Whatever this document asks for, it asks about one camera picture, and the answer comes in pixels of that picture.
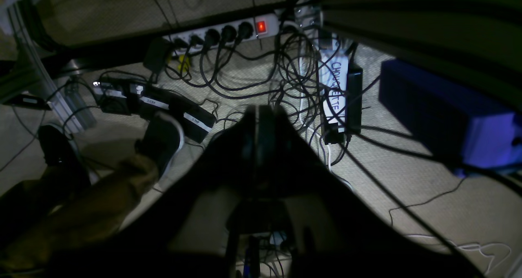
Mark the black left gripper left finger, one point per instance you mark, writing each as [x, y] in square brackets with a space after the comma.
[180, 235]

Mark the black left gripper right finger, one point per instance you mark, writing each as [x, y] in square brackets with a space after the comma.
[336, 235]

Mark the black shoe white sole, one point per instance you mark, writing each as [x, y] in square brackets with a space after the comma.
[163, 140]

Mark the khaki trouser leg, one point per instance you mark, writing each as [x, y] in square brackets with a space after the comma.
[92, 218]

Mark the black power adapters labelled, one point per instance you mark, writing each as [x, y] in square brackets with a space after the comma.
[130, 97]

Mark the white labelled power strip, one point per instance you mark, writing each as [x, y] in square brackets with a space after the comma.
[342, 79]

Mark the blue plastic box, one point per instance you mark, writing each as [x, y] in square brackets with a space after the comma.
[450, 120]

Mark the black power strip red switch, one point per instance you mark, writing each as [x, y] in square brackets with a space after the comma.
[226, 34]

